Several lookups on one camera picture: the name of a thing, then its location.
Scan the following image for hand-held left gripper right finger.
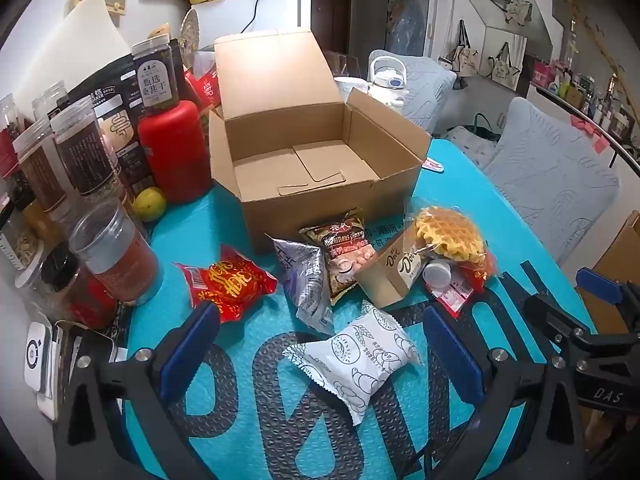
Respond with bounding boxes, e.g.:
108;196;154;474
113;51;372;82
424;304;585;480

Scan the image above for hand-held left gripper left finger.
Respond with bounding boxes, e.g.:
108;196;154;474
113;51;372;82
54;302;221;480

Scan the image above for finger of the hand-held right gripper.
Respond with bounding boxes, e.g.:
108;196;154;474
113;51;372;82
522;292;593;357
575;267;640;311

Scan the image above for red white strip packet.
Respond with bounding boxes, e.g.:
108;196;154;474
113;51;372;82
427;277;476;318

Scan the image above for red snack packet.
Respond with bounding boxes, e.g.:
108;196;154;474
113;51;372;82
173;245;278;325

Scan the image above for red gold candy packet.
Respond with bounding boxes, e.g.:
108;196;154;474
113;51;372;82
462;252;500;293

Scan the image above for white printed pastry packet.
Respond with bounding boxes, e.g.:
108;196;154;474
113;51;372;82
282;300;423;426

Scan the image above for small brown chocolate box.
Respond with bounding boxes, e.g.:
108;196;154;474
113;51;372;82
357;230;426;309

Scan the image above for clear waffle packet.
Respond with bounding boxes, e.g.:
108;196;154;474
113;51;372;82
407;205;488;263

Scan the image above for silver snack packet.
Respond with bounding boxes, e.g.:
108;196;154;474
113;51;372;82
265;234;335;336

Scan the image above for brown nut snack packet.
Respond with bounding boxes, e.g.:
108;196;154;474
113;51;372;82
299;207;378;306

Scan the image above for cardboard box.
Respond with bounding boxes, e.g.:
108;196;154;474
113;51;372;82
208;31;432;256

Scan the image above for brown cardboard carton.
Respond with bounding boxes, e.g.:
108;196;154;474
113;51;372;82
575;210;640;336

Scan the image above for small white round container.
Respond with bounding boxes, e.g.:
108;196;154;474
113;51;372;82
422;260;453;288

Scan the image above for open jar with brown contents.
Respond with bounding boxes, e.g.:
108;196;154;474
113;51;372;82
68;197;165;307

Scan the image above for teal printed mat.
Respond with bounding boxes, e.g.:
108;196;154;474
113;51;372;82
122;137;596;480

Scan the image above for grey covered chair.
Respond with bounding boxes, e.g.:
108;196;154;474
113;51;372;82
369;50;457;136
480;97;621;266

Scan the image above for lemon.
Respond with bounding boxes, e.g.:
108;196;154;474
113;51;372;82
132;186;167;222

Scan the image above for pink paper tags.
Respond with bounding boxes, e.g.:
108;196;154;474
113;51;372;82
570;115;611;153

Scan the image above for white square device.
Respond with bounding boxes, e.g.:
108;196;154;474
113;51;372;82
22;320;63;396

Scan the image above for row of shelf bottles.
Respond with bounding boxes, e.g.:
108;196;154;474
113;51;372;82
530;57;640;143

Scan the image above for red bottle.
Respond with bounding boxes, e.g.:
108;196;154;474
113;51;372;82
137;100;213;204

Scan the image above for group of clear plastic jars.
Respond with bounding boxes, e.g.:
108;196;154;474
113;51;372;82
0;80;128;328

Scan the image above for black printed pouch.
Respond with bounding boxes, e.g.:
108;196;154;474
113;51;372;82
67;40;188;191

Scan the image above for beige tote bag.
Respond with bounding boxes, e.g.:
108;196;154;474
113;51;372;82
450;19;481;78
487;40;526;92

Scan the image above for red packets pile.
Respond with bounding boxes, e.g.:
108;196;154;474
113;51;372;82
185;67;222;111

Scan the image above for dark label jar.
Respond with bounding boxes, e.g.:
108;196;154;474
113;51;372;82
131;35;180;116

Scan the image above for white water jug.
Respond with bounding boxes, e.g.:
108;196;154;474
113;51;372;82
367;56;408;108

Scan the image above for woven round tray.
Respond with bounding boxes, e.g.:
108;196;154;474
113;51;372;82
179;9;201;68

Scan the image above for white foam board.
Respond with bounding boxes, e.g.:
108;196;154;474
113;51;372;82
22;0;133;96

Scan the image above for blue plastic hanging cover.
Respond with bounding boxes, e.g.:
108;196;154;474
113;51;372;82
400;0;436;56

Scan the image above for white fridge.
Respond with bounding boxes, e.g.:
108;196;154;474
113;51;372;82
190;0;313;61

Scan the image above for dark brown door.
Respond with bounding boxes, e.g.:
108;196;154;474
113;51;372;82
297;0;351;53

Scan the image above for black power cable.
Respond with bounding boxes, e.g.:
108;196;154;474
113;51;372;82
240;0;301;33

